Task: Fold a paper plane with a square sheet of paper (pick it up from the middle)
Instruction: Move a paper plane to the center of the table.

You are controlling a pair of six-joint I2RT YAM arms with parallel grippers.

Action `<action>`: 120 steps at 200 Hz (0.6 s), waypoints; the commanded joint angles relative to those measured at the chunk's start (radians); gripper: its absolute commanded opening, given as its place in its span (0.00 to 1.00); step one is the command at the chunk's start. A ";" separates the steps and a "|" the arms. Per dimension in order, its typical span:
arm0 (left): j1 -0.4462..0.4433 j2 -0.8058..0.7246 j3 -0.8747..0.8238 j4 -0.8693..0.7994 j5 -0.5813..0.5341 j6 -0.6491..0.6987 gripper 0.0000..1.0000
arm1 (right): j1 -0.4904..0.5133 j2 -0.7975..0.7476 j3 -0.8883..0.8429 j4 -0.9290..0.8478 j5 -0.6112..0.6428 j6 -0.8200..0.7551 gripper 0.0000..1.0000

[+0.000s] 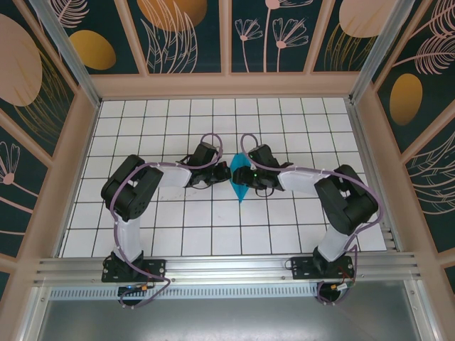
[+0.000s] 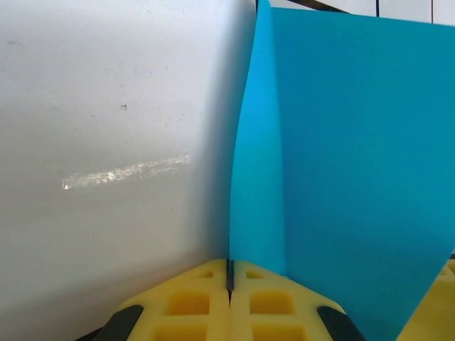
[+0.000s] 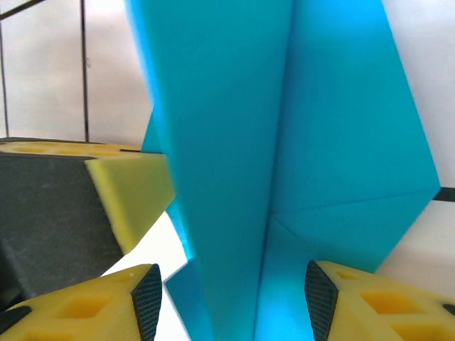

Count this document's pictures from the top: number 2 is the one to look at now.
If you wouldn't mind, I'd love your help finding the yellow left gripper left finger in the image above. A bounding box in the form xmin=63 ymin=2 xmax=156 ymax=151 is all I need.
xmin=93 ymin=258 xmax=232 ymax=341

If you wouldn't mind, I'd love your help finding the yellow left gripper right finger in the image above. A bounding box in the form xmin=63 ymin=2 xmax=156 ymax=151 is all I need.
xmin=230 ymin=260 xmax=368 ymax=341

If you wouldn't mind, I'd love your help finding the blue paper sheet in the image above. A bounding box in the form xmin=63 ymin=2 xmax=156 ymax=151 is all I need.
xmin=229 ymin=0 xmax=455 ymax=341

